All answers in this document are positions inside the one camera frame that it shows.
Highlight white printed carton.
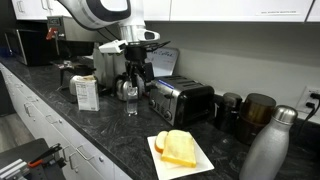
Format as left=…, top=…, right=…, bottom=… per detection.
left=74, top=75, right=101, bottom=112

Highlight white lower cabinet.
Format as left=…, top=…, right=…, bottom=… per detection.
left=0, top=62, right=135, bottom=180

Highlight steel coffee carafe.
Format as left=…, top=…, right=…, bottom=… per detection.
left=114, top=71, right=146, bottom=102

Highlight grey metal block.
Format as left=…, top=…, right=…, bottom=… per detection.
left=0, top=158, right=31, bottom=180

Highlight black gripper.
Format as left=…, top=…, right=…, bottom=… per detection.
left=124, top=44, right=155, bottom=89

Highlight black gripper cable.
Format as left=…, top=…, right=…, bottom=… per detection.
left=145, top=40, right=172, bottom=53

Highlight orange handled black pliers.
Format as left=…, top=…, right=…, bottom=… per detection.
left=27, top=142, right=64, bottom=169

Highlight black tool cart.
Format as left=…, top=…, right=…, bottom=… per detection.
left=0, top=137, right=68, bottom=180

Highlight white wall outlet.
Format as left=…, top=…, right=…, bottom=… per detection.
left=295, top=85, right=320, bottom=116

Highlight black power plug cable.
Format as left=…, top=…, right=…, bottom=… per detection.
left=294, top=100, right=320, bottom=138

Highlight dark travel mug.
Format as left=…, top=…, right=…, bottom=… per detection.
left=214, top=92, right=244, bottom=133

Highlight large square bread slice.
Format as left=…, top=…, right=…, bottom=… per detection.
left=160, top=129, right=198, bottom=169

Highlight black and silver toaster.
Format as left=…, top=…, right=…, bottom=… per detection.
left=148, top=75, right=216, bottom=129

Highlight white cabinet label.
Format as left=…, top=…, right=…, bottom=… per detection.
left=255, top=9, right=301, bottom=17

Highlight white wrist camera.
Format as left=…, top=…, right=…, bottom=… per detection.
left=98, top=39, right=129, bottom=55

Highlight brown lidded canister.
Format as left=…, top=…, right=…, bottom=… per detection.
left=235, top=92, right=277, bottom=146

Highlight white cabinet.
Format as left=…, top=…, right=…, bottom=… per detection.
left=11, top=0, right=320, bottom=24
left=0, top=62, right=135, bottom=180

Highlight white square plate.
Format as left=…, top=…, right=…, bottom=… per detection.
left=146, top=134, right=215, bottom=180

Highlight clear plastic water bottle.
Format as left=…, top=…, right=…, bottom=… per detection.
left=125, top=85, right=139, bottom=117

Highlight white handwritten coffee sign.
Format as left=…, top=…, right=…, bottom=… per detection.
left=145, top=46, right=180, bottom=79

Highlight silver drawer handle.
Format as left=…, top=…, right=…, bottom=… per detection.
left=75, top=144, right=96, bottom=162
left=45, top=114, right=60, bottom=125
left=23, top=102, right=36, bottom=118

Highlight black microwave oven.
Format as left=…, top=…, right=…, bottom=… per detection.
left=3, top=28, right=52, bottom=67

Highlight white upper cabinet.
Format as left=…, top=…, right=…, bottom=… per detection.
left=11, top=0, right=320, bottom=24

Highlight silver metal water bottle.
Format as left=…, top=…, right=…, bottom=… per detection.
left=238, top=104, right=299, bottom=180

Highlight small round bread slice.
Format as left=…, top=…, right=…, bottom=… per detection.
left=154, top=130, right=170, bottom=155

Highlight black lidded coffee pot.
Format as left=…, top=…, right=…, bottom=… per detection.
left=59, top=63, right=98, bottom=98

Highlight steel coffee maker machine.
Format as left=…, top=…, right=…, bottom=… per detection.
left=46, top=15, right=127, bottom=88

